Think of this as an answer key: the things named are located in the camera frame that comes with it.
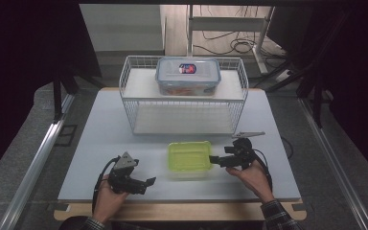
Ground person's right hand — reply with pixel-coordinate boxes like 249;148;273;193
225;159;275;204

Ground black stand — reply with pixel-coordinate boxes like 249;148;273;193
264;56;327;129
51;66;107;125

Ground white wire rack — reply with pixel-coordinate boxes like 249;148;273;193
118;55;249;137

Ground right hand-held gripper black cable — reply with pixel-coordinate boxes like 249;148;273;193
252;148;274;194

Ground left hand-held gripper black cable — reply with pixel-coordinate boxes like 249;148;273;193
91;155;122;215

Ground black floor cables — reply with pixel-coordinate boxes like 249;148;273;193
193;5;287;59

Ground white metal desk frame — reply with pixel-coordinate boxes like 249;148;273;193
186;4;276;76

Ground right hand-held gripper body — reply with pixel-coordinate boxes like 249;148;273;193
224;130;266;171

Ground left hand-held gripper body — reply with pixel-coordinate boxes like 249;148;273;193
107;150;149;196

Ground aluminium rail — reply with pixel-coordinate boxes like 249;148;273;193
297;97;368;230
0;92;77;230

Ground hand-held gripper black cable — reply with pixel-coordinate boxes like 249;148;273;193
252;148;274;194
91;155;122;215

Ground person's left hand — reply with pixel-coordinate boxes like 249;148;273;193
92;173;129;225

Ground yellow-green plastic container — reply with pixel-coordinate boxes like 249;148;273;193
167;140;215;180

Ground white power strip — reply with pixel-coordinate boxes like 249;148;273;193
275;68;292;83

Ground clear container with blue lid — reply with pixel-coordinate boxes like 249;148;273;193
154;57;222;98

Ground white cabinet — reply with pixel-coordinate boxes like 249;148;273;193
79;3;167;53

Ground thin black cable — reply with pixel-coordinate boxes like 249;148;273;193
280;136;295;160

